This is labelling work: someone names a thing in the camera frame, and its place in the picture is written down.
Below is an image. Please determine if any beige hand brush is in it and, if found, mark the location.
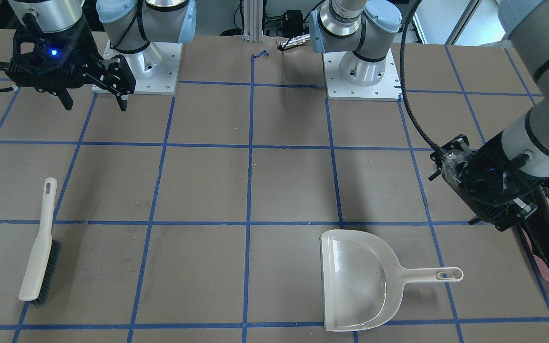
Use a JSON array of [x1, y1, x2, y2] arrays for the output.
[[18, 177, 61, 306]]

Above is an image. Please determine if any beige plastic dustpan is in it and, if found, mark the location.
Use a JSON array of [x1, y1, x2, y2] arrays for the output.
[[319, 229, 464, 332]]

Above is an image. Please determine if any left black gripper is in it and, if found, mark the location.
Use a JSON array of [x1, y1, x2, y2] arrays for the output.
[[429, 134, 544, 232]]

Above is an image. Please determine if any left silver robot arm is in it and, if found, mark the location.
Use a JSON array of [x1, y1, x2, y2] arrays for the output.
[[307, 0, 549, 232]]

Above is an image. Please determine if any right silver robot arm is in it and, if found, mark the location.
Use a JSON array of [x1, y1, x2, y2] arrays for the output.
[[5, 0, 197, 111]]

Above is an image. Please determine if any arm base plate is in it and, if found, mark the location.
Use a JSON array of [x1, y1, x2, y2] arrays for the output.
[[125, 42, 185, 95], [322, 50, 402, 101]]

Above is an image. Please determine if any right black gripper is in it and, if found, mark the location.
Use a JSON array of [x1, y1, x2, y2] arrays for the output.
[[6, 21, 136, 111]]

